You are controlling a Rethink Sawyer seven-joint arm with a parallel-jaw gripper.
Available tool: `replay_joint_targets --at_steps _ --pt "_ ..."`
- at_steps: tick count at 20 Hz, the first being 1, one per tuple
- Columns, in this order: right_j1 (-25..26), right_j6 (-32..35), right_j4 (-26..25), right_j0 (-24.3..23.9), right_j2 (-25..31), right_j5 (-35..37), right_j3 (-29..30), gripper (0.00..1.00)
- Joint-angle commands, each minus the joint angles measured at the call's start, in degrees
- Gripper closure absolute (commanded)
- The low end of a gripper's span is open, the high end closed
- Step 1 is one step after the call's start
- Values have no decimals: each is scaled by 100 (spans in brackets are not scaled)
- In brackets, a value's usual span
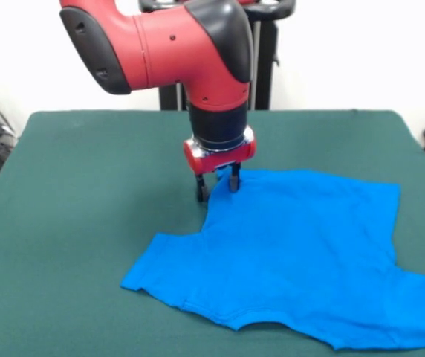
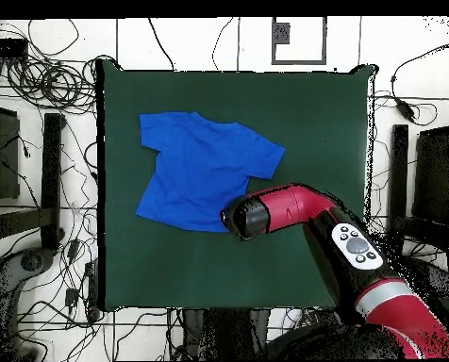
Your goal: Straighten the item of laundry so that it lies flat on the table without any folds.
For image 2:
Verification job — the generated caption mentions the blue shirt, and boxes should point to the blue shirt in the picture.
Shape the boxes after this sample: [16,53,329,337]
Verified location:
[134,110,286,234]

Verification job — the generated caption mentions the black flat device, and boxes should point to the black flat device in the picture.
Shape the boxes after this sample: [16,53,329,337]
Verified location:
[0,38,29,59]

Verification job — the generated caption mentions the dark green tablecloth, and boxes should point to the dark green tablecloth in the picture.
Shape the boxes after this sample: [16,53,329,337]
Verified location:
[95,58,378,312]

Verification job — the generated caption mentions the black power strip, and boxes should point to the black power strip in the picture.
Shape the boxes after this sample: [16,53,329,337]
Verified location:
[83,259,102,321]

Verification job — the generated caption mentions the grey caster stand base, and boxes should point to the grey caster stand base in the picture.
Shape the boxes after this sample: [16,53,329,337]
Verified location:
[0,246,58,361]

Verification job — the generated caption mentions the black power adapter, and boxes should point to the black power adapter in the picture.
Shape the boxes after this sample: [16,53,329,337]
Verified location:
[394,96,417,123]

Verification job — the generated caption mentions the black box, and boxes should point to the black box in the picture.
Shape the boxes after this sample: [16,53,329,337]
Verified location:
[411,125,449,227]
[0,104,21,201]

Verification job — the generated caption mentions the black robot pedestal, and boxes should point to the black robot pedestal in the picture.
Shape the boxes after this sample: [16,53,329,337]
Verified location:
[180,307,271,361]

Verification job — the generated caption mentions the grey square frame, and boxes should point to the grey square frame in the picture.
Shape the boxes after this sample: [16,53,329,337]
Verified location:
[271,16,328,66]

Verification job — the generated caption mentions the black stand frame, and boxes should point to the black stand frame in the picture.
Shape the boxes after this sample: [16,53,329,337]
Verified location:
[388,123,449,246]
[0,112,66,251]

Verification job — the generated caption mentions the coiled black cables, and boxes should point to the coiled black cables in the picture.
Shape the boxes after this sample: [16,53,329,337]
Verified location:
[5,55,98,115]

